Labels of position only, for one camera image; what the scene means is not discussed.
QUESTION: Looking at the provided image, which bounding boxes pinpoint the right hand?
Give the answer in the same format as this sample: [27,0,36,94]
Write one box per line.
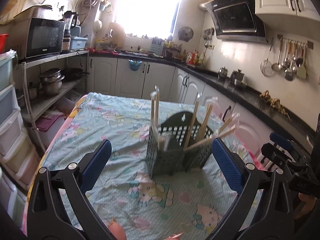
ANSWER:
[294,193,318,220]

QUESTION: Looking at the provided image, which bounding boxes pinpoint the black microwave oven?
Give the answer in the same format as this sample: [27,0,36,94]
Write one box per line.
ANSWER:
[7,17,65,60]

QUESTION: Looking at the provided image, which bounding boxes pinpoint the black range hood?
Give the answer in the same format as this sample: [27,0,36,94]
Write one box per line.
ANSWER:
[204,0,267,44]

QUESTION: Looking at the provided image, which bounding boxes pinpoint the hanging strainer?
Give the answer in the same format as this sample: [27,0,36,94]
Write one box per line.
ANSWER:
[260,38,274,77]

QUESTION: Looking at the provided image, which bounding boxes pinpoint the blue hanging bin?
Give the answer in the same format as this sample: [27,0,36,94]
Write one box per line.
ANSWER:
[128,60,142,71]

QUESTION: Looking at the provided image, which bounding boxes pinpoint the white base cabinets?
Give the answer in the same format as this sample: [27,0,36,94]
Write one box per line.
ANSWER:
[88,56,272,165]

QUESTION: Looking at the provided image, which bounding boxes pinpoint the steel kettle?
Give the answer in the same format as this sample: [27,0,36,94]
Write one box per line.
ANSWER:
[218,67,228,80]

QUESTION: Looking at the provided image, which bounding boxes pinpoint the wall exhaust fan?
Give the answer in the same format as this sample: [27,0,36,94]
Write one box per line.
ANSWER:
[178,27,194,42]

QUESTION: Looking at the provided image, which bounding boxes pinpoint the knife block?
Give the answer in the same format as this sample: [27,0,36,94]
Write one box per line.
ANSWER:
[150,37,164,56]

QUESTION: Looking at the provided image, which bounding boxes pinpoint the dried ginger pile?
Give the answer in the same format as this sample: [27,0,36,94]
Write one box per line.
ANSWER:
[259,90,291,120]

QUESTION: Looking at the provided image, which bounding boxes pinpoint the blue plastic box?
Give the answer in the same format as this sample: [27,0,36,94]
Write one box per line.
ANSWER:
[70,25,88,50]

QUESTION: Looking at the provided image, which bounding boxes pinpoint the metal shelf rack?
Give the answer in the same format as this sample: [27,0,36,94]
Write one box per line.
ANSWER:
[18,50,89,152]

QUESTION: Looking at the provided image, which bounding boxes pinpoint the black blender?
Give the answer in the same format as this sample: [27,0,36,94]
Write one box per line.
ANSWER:
[61,11,78,53]

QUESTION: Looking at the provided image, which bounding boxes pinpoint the hanging spatula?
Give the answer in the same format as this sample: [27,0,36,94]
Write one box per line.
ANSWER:
[296,44,306,80]

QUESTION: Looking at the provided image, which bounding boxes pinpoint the plastic drawer tower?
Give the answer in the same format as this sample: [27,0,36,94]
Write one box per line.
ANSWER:
[0,51,39,226]

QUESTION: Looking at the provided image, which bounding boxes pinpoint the hanging ladle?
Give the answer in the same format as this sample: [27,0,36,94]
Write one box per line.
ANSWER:
[271,38,283,72]

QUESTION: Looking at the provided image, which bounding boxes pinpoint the dark teapot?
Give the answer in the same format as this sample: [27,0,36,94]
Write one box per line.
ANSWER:
[230,69,244,84]

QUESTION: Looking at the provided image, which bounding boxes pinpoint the steel pots stack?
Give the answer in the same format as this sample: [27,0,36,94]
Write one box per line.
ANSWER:
[39,68,65,96]

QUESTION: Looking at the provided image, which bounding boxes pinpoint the left hand painted nails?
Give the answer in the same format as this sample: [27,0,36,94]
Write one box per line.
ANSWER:
[107,218,185,240]

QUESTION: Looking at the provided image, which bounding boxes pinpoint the condiment bottles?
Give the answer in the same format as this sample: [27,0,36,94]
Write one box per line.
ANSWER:
[186,50,205,67]

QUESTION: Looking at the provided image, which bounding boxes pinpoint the red plastic basin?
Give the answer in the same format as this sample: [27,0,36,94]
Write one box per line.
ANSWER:
[0,34,9,54]

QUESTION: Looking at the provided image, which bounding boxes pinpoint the wooden cutting board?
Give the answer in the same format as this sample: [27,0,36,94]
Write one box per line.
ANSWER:
[108,22,125,48]

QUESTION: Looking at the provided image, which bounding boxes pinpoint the green plastic utensil basket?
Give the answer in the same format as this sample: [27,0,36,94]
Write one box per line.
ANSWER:
[146,111,212,177]

